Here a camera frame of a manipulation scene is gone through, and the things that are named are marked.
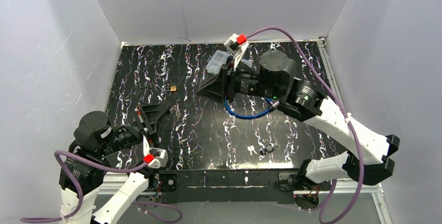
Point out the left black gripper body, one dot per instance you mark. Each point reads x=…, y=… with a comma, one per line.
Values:
x=143, y=125

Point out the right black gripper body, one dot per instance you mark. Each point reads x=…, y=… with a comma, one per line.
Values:
x=226, y=84

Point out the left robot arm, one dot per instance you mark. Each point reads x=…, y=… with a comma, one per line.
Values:
x=86, y=163

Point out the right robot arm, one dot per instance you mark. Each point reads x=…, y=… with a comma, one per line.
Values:
x=368, y=155

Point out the clear plastic parts box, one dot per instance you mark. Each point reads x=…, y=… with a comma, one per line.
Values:
x=220, y=58

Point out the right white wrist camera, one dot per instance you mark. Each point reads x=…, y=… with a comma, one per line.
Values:
x=237, y=45

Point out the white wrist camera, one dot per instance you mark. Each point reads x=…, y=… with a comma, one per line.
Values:
x=156, y=158
x=237, y=45

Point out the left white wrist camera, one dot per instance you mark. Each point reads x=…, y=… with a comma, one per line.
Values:
x=156, y=158

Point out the blue cable lock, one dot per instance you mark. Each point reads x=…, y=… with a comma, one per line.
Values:
x=250, y=109

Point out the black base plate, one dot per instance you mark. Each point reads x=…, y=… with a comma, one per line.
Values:
x=241, y=185

